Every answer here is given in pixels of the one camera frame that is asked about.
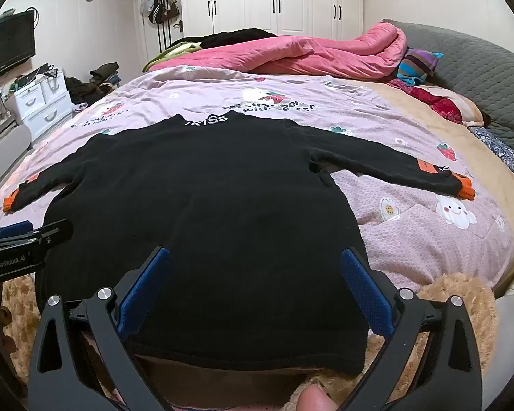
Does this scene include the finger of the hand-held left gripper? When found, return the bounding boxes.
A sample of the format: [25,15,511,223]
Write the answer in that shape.
[26,219,74,247]
[0,221,35,241]

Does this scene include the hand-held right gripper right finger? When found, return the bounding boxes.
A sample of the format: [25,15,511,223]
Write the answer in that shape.
[340,247,484,411]

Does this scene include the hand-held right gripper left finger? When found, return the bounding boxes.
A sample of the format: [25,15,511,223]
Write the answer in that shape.
[27,246,172,411]

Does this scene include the black sweater with orange cuffs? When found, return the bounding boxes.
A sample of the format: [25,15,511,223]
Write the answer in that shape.
[2,113,474,375]

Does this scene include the pile of dark clothes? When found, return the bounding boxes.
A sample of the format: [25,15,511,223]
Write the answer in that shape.
[64,62,121,106]

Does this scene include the person's right hand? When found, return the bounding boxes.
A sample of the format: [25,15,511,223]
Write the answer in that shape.
[297,383,340,411]

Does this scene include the white drawer cabinet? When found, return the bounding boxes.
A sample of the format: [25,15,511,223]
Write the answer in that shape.
[6,67,74,142]

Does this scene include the tan bed sheet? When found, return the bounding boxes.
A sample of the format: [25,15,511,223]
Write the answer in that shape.
[368,80,514,275]

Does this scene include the black television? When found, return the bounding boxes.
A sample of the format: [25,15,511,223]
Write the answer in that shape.
[0,9,37,87]

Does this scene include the lilac strawberry print bed sheet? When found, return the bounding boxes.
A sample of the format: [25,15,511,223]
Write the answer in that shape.
[0,66,514,300]

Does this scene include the blue patterned cloth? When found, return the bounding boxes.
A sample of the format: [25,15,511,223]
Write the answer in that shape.
[469,126,514,186]

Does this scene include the red patterned pillow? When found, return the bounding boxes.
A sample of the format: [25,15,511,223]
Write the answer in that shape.
[390,78,485,128]

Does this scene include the green cloth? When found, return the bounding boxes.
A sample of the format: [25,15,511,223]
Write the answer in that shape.
[142,43,202,73]

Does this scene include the white door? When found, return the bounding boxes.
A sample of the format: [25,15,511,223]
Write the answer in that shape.
[139,0,185,70]

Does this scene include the striped colourful pillow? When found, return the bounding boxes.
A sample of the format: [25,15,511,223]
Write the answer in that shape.
[396,47,444,87]

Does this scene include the black hanging bag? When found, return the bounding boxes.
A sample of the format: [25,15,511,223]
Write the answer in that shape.
[148,0,168,26]

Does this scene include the pink quilt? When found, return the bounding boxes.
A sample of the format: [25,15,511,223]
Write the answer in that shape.
[148,21,409,80]

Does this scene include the grey quilted headboard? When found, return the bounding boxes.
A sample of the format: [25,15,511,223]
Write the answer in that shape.
[381,19,514,155]

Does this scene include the black cloth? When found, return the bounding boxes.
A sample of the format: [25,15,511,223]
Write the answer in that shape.
[171,28,277,50]

